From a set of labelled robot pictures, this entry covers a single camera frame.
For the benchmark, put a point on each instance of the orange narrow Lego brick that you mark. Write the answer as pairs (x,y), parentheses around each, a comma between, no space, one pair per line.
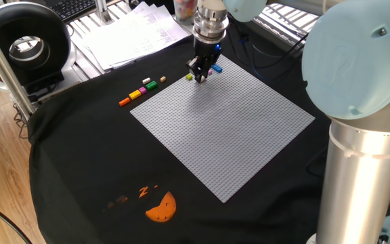
(124,102)

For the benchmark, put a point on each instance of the black computer keyboard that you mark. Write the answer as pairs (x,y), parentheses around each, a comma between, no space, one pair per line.
(73,8)

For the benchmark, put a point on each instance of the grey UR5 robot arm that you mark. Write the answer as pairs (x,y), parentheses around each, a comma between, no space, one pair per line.
(361,169)

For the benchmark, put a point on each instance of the blue long Lego brick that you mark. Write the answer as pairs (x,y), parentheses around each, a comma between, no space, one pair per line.
(217,68)

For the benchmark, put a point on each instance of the white printed paper sheets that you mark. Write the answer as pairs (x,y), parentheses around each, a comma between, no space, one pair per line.
(130,37)

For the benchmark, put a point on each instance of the black cloth with orange print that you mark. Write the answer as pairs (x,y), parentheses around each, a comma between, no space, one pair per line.
(80,152)

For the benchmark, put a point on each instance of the grey Lego baseplate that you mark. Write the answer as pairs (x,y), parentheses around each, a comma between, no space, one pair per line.
(222,128)

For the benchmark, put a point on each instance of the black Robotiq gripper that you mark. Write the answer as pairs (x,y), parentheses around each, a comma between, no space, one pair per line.
(208,52)

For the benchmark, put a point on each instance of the dark green Lego brick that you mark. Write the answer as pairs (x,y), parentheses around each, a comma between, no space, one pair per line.
(151,85)

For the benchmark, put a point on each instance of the narrow white Lego brick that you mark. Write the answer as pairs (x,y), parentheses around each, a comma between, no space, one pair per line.
(146,80)

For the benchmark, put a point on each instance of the tan small Lego brick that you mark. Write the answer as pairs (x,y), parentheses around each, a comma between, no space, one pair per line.
(162,79)

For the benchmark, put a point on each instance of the aluminium frame post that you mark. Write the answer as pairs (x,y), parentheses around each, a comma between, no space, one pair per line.
(2,64)
(103,11)

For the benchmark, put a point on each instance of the lime green Lego brick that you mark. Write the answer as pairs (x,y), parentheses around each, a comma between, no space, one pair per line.
(189,77)

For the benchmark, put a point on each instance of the clear cup of Lego pieces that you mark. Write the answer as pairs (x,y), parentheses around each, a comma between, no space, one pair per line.
(185,10)

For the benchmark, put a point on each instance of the yellow Lego brick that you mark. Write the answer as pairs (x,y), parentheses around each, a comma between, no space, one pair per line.
(135,95)

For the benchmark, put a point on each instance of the magenta small Lego brick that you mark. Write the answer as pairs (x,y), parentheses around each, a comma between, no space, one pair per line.
(142,90)

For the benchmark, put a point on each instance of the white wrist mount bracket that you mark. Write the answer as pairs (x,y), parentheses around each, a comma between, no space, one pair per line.
(212,4)

